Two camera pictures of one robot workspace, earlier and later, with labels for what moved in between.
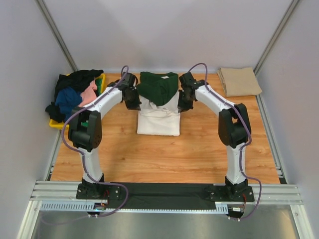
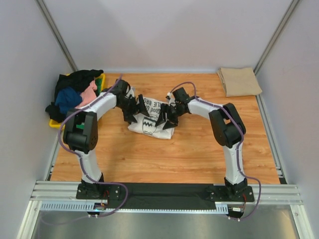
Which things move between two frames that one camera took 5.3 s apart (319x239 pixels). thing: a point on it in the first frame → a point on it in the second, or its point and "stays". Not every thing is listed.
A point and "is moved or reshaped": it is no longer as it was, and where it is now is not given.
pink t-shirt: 88,95 stays
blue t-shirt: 67,99 stays
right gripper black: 182,107 → 171,122
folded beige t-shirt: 238,81 stays
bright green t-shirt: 98,82 stays
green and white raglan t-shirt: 158,114 is moved or reshaped
